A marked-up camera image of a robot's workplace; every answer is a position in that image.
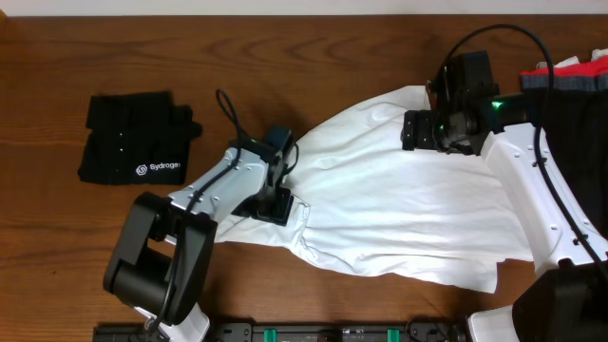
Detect white t-shirt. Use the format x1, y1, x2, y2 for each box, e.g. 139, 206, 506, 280
217, 85, 532, 293

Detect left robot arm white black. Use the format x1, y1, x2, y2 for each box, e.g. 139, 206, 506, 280
94, 137, 299, 341

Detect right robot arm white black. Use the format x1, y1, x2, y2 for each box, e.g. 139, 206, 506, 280
401, 94, 607, 341

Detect black garment with red band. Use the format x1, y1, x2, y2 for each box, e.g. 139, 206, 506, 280
541, 56, 607, 236

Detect folded black shirt with logo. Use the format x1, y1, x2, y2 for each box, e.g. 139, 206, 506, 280
78, 91, 202, 185

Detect white cloth under pile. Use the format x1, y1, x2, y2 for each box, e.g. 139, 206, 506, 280
535, 48, 608, 69

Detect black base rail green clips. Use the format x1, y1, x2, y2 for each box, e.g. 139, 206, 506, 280
92, 321, 469, 342

